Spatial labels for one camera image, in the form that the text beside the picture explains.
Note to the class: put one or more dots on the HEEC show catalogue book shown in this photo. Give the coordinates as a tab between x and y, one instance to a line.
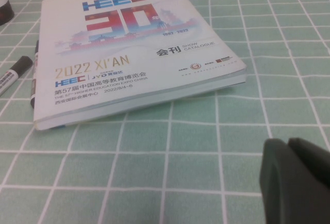
129	61

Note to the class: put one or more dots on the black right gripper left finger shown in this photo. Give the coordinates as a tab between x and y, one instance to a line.
288	190

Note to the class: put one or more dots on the black marker with white label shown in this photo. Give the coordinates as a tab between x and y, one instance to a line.
15	73

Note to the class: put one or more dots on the green checked tablecloth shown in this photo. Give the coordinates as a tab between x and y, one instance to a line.
154	169

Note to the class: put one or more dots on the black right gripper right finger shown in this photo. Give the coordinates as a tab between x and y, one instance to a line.
313	154

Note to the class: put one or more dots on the black mesh pen holder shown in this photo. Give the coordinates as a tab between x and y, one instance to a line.
5	7

